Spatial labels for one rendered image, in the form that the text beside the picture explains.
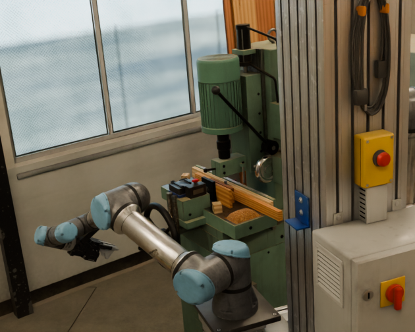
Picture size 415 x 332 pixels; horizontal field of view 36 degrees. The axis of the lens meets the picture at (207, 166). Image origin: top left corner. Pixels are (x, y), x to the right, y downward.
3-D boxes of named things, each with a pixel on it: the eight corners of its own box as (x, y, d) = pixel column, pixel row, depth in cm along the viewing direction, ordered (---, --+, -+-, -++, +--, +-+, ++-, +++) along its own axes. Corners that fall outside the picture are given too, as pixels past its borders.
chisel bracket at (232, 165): (211, 177, 279) (210, 159, 276) (238, 170, 286) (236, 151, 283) (221, 182, 273) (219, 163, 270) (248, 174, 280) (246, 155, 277)
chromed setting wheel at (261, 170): (253, 185, 274) (252, 157, 270) (276, 178, 280) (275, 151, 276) (257, 187, 271) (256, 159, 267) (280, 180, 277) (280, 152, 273)
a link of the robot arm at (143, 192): (155, 170, 224) (89, 206, 260) (132, 180, 217) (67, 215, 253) (169, 200, 224) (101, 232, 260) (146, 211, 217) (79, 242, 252)
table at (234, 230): (143, 203, 296) (141, 191, 294) (199, 186, 311) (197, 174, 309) (215, 248, 247) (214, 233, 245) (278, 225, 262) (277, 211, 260)
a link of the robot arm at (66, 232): (82, 215, 246) (67, 219, 254) (56, 225, 238) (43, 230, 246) (89, 234, 246) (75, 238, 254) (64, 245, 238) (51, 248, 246)
